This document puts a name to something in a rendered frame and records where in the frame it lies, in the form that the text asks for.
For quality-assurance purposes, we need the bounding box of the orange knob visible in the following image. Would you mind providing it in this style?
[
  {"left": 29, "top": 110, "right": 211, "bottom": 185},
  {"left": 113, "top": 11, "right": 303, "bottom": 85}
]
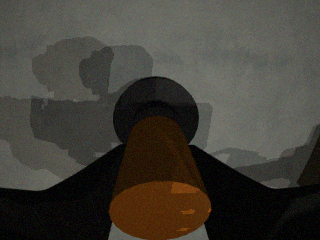
[{"left": 108, "top": 116, "right": 212, "bottom": 240}]

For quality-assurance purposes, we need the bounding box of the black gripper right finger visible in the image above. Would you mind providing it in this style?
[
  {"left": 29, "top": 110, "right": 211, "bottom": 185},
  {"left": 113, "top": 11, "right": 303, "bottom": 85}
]
[{"left": 188, "top": 144, "right": 320, "bottom": 240}]

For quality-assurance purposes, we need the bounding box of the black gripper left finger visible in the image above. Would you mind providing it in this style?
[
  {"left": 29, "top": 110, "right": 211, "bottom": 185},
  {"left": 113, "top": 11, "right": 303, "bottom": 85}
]
[{"left": 0, "top": 144, "right": 127, "bottom": 240}]

